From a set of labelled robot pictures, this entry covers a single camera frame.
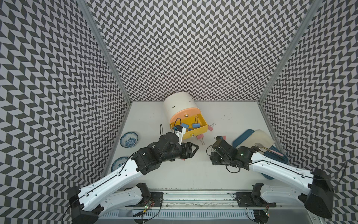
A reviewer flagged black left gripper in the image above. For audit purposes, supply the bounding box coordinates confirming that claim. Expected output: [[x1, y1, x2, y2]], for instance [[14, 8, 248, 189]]
[[160, 141, 199, 162]]

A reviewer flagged blue binder clip mid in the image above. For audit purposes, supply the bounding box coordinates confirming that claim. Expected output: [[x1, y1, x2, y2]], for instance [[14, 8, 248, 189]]
[[180, 123, 189, 129]]

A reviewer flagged yellow drawer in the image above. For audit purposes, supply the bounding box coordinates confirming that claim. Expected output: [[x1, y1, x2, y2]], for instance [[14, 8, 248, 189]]
[[169, 114, 208, 140]]

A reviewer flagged orange top drawer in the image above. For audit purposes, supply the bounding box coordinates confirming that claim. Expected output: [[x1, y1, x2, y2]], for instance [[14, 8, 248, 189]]
[[170, 107, 201, 123]]

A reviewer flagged white round drawer cabinet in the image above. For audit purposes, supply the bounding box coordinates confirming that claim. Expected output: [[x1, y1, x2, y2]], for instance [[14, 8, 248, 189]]
[[164, 92, 198, 120]]

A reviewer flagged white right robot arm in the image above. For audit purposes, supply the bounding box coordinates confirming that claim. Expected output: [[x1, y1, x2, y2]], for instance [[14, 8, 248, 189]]
[[209, 136, 335, 219]]

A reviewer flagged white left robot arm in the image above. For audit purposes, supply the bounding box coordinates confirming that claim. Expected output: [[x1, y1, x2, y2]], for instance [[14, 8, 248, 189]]
[[67, 132, 199, 224]]

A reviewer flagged pink binder clip centre top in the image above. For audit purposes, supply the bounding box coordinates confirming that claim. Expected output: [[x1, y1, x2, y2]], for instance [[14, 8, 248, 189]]
[[196, 134, 205, 145]]

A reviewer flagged pink binder clip far right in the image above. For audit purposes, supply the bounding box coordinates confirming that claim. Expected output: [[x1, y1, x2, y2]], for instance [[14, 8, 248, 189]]
[[208, 123, 216, 132]]

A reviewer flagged metal spoon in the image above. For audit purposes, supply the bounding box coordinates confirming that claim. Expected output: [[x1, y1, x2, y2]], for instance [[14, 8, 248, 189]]
[[255, 143, 270, 152]]

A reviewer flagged beige cloth napkin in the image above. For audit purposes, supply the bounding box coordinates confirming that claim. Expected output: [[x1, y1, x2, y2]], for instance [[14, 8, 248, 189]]
[[236, 130, 275, 148]]

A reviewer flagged blue patterned bowl far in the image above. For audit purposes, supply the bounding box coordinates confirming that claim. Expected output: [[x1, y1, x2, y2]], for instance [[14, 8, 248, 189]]
[[119, 132, 139, 148]]

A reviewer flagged blue patterned bowl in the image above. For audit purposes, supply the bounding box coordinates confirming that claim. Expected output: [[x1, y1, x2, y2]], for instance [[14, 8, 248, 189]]
[[111, 156, 129, 172], [119, 132, 139, 148]]

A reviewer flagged blue patterned bowl near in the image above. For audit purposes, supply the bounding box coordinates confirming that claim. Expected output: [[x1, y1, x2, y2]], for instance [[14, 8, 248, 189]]
[[111, 156, 129, 172]]

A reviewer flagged pink handled utensil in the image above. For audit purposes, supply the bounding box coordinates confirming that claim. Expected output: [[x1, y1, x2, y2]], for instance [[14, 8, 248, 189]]
[[266, 149, 284, 157]]

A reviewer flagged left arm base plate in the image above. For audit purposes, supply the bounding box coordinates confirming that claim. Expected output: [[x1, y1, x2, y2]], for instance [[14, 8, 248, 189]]
[[132, 191, 164, 208]]

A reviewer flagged aluminium front rail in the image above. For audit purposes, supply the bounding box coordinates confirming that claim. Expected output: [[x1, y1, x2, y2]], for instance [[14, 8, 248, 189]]
[[83, 189, 317, 210]]

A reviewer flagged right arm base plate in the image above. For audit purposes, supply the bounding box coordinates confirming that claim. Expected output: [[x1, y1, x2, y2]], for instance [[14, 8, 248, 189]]
[[233, 192, 277, 208]]

